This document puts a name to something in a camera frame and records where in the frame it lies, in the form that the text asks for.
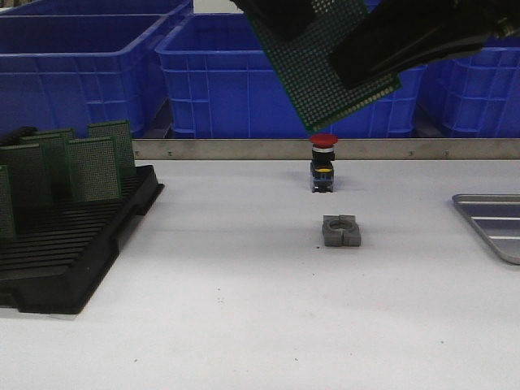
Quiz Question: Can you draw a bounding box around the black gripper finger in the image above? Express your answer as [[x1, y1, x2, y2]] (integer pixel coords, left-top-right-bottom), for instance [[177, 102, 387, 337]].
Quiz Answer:
[[232, 0, 316, 41], [328, 0, 500, 89]]

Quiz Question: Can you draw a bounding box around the green perforated circuit board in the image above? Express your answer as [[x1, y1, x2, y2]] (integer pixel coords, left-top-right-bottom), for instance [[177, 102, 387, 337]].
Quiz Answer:
[[19, 128, 75, 199], [244, 1, 401, 132], [1, 165, 16, 240], [1, 144, 53, 215], [88, 120, 137, 177], [66, 137, 122, 203]]

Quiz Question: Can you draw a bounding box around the silver metal tray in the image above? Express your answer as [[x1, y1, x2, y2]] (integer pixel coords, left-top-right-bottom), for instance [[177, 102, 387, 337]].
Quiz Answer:
[[452, 194, 519, 266]]

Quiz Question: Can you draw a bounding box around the black slotted board rack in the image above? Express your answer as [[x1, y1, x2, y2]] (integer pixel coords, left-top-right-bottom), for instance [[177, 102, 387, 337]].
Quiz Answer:
[[0, 125, 166, 316]]

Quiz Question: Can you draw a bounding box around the blue plastic crate centre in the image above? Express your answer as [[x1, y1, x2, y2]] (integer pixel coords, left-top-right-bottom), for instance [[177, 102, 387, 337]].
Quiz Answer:
[[156, 13, 426, 139]]

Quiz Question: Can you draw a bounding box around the blue plastic crate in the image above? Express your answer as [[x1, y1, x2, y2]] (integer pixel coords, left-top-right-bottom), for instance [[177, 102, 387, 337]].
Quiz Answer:
[[156, 13, 426, 139], [1, 0, 193, 16], [1, 15, 170, 137], [418, 37, 519, 138]]

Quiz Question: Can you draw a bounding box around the blue plastic crate right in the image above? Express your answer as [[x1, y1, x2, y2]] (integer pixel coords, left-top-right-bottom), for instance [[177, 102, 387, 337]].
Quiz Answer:
[[418, 37, 519, 138]]

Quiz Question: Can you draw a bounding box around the red emergency stop button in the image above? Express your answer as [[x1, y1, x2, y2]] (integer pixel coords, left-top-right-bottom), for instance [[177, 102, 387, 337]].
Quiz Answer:
[[309, 133, 338, 193]]

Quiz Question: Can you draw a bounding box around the grey metal pipe clamp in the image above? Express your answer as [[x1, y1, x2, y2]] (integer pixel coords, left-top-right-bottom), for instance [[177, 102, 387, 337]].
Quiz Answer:
[[322, 214, 362, 247]]

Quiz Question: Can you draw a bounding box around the blue plastic crate rear left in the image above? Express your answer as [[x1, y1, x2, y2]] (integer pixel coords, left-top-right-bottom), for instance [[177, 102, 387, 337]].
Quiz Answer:
[[1, 0, 193, 16]]

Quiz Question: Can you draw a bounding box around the steel table edge rail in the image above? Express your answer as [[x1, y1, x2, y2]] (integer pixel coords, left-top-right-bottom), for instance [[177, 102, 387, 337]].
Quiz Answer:
[[133, 138, 519, 161]]

